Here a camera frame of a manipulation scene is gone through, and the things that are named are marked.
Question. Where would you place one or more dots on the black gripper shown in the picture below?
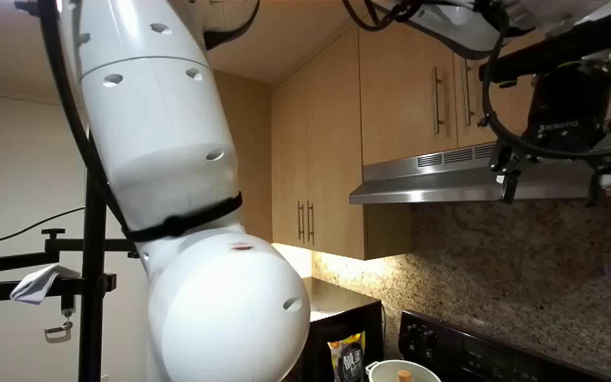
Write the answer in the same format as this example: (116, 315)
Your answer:
(567, 106)

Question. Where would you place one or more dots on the wide light wood cabinet door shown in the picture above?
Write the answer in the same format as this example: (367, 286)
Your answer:
(397, 92)

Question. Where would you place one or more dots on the wood cabinet side panel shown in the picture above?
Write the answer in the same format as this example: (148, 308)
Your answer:
(387, 229)

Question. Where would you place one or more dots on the black electric stove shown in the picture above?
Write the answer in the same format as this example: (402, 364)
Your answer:
(462, 353)

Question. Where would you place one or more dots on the black microwave stainless top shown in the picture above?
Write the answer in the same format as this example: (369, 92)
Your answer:
(348, 304)

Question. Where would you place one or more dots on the deep light wood cabinet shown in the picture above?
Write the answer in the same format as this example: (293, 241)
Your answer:
(244, 155)

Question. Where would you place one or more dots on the stainless steel range hood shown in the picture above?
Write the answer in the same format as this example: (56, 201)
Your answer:
(425, 185)

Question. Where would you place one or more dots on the white pot with lid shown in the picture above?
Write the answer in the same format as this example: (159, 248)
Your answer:
(391, 373)

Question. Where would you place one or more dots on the black yellow snack bag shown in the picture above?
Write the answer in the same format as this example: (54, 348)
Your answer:
(348, 361)

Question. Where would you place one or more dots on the small metal latch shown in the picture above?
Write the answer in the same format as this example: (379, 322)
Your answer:
(56, 330)

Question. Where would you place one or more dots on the crumpled white cloth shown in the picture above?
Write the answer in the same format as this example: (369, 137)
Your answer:
(37, 283)

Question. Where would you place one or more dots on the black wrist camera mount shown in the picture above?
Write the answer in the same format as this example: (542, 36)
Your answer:
(567, 45)

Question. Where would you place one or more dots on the black camera stand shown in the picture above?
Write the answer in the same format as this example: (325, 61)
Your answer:
(94, 283)

